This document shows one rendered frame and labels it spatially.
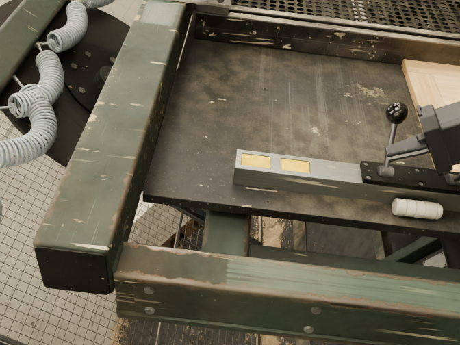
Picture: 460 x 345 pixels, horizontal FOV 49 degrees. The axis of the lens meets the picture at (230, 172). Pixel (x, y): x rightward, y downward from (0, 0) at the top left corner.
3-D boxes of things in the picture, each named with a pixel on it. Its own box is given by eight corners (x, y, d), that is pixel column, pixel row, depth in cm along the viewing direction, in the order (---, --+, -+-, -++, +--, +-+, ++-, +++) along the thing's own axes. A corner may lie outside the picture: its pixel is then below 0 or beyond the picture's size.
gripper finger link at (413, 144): (385, 148, 82) (425, 135, 79) (388, 161, 79) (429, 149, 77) (382, 141, 81) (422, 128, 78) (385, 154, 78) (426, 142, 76)
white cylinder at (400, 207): (393, 218, 87) (438, 224, 87) (398, 206, 85) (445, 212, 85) (390, 205, 90) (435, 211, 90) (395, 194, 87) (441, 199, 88)
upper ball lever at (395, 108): (398, 182, 87) (414, 104, 84) (376, 179, 87) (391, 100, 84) (391, 176, 90) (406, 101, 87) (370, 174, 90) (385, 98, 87)
